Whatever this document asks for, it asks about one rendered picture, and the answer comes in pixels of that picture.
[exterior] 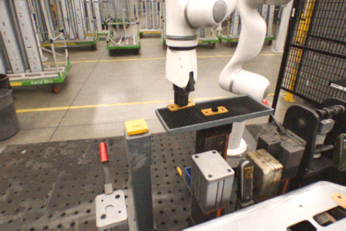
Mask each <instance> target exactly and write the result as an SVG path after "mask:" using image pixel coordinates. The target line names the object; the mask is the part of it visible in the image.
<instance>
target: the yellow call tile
mask: <svg viewBox="0 0 346 231"><path fill-rule="evenodd" d="M125 128H126V130H127V135H134V134H140V133H143V132H147V131H149V128H148V127H147V124H146V122H145V120H144V119H140V120H134V121H127V122H125Z"/></svg>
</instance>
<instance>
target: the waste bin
mask: <svg viewBox="0 0 346 231"><path fill-rule="evenodd" d="M16 99H17V98H16V95H15V92H14V91H13V90H12V87H11V85H10V82H9V76H8V75H7V74H1V73H0V140H5V139H7V138H10V137H12V136H14V135H16V134H17V133H18V132H19V130H20V128H21V126H20V123H19V119H18V116H17V112H16V108H15V105H14V103H13V100H16Z"/></svg>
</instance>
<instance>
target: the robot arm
mask: <svg viewBox="0 0 346 231"><path fill-rule="evenodd" d="M291 1H292V0H165V10H166V44H167V45H168V49H167V60H166V78H167V79H168V80H169V81H171V82H172V83H173V90H174V104H177V102H178V106H179V107H183V106H186V105H188V104H189V94H190V91H194V90H195V88H194V85H195V84H196V81H197V64H196V50H195V48H196V46H195V45H197V44H198V28H213V27H216V26H218V25H220V24H221V23H222V22H223V21H224V20H225V19H227V18H228V17H229V15H230V14H231V13H232V12H233V11H234V9H235V8H237V10H238V12H239V14H240V17H241V32H240V35H239V41H238V45H237V49H236V51H235V53H234V56H233V58H232V59H231V60H230V61H229V63H228V64H227V65H226V67H225V68H224V69H223V70H222V71H221V73H220V75H219V78H218V82H219V85H220V87H222V88H223V89H224V90H226V91H228V92H230V93H232V94H235V95H244V94H249V95H251V96H253V97H254V98H256V99H257V100H259V101H262V100H263V99H264V98H266V96H267V95H268V93H270V84H269V82H268V80H267V79H266V78H265V77H263V76H261V75H258V74H254V73H253V72H250V71H246V70H243V69H242V65H243V63H245V62H247V61H249V60H253V59H254V58H255V57H256V56H257V55H258V54H259V53H260V51H261V49H262V47H263V43H264V40H265V36H266V32H267V26H266V23H265V22H264V20H263V19H262V17H261V16H260V15H259V13H258V11H257V8H256V5H257V4H266V5H284V4H287V3H289V2H291ZM184 87H186V88H184ZM183 88H184V89H183ZM245 123H246V120H244V121H239V122H234V123H233V126H232V132H231V133H230V135H229V142H228V151H227V155H230V156H236V155H240V154H243V152H245V150H246V143H245V141H244V139H242V136H243V131H244V127H245Z"/></svg>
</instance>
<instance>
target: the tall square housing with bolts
mask: <svg viewBox="0 0 346 231"><path fill-rule="evenodd" d="M234 174H235V172H234V170H232V168H231V167H230V166H229V165H228V164H227V163H226V161H225V159H223V158H222V157H221V155H220V154H219V153H218V152H217V151H216V150H211V151H209V152H206V153H200V154H196V155H193V156H192V162H191V185H190V188H191V190H192V192H193V194H194V195H193V196H192V205H191V215H189V226H188V228H189V227H193V226H195V225H197V224H199V223H203V222H205V221H209V220H212V219H215V218H217V217H220V216H223V215H224V212H225V208H226V207H229V206H230V205H229V202H230V195H231V189H232V182H233V178H234Z"/></svg>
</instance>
